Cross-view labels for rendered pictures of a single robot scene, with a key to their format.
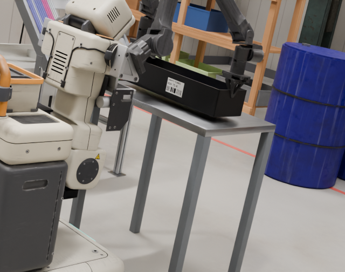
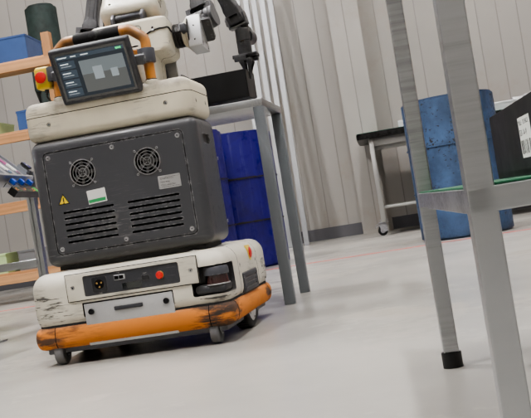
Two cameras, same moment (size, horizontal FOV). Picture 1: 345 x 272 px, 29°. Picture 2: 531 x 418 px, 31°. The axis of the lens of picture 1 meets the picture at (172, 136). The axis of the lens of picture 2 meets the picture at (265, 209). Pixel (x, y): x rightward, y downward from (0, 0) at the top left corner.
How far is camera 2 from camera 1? 220 cm
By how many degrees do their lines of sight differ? 35
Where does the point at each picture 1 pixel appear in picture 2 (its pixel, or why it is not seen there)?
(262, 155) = (282, 138)
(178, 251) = (280, 230)
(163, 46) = (214, 15)
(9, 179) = (195, 128)
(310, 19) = not seen: hidden behind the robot
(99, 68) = (173, 48)
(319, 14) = not seen: hidden behind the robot
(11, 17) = not seen: outside the picture
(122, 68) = (202, 34)
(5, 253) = (211, 210)
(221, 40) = (10, 206)
